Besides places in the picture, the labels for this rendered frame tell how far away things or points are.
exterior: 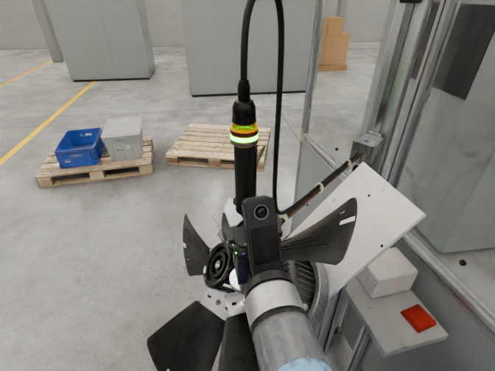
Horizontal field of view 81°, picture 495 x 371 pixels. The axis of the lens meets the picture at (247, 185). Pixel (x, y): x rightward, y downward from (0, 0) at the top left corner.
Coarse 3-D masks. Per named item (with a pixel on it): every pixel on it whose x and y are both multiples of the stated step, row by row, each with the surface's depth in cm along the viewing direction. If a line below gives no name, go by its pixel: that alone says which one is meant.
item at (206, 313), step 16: (192, 304) 78; (176, 320) 79; (192, 320) 77; (208, 320) 76; (224, 320) 76; (160, 336) 81; (176, 336) 78; (192, 336) 77; (208, 336) 76; (160, 352) 80; (176, 352) 78; (192, 352) 76; (208, 352) 75; (160, 368) 79; (176, 368) 77; (192, 368) 76; (208, 368) 75
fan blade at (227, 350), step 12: (228, 324) 64; (240, 324) 64; (228, 336) 62; (240, 336) 62; (228, 348) 60; (240, 348) 60; (252, 348) 59; (228, 360) 59; (240, 360) 58; (252, 360) 57
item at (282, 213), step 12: (252, 0) 36; (276, 0) 39; (240, 60) 39; (240, 72) 40; (276, 96) 48; (276, 108) 49; (276, 120) 50; (276, 132) 52; (276, 144) 53; (276, 156) 54; (276, 168) 56; (348, 168) 89; (276, 180) 58; (324, 180) 79; (276, 192) 60; (312, 192) 75; (276, 204) 62
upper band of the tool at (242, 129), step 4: (232, 124) 45; (236, 124) 46; (252, 124) 46; (256, 124) 45; (232, 128) 44; (236, 128) 46; (240, 128) 47; (244, 128) 47; (248, 128) 47; (252, 128) 46; (256, 128) 44; (240, 132) 43; (244, 132) 43; (248, 132) 43; (232, 140) 44
